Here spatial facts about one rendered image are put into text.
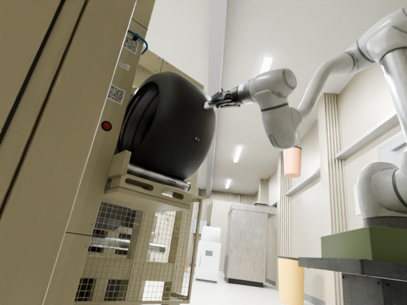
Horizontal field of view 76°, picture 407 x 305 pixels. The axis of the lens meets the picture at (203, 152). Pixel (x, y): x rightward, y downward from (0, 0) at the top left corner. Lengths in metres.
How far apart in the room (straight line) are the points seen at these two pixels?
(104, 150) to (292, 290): 4.47
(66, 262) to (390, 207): 1.15
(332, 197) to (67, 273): 4.05
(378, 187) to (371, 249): 0.29
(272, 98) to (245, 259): 6.61
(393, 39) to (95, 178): 1.26
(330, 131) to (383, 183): 3.93
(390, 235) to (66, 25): 0.93
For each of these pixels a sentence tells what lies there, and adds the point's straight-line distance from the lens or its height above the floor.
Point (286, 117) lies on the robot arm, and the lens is 0.96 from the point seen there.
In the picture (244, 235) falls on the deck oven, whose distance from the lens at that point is 7.38.
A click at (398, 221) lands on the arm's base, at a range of 1.14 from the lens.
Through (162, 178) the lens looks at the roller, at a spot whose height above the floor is 0.90.
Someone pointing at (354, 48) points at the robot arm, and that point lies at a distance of 1.38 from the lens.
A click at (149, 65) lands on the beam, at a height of 1.68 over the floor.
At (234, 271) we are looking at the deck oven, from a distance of 7.34.
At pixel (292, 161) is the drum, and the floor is 2.61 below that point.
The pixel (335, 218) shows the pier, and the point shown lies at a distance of 4.55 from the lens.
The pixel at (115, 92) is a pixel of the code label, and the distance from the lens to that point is 1.25.
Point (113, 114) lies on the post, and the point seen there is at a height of 1.12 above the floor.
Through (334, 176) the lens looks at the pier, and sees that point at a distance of 4.72.
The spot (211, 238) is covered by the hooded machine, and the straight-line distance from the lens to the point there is 6.82.
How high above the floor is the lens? 0.61
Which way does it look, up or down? 21 degrees up
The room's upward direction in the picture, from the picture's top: 8 degrees clockwise
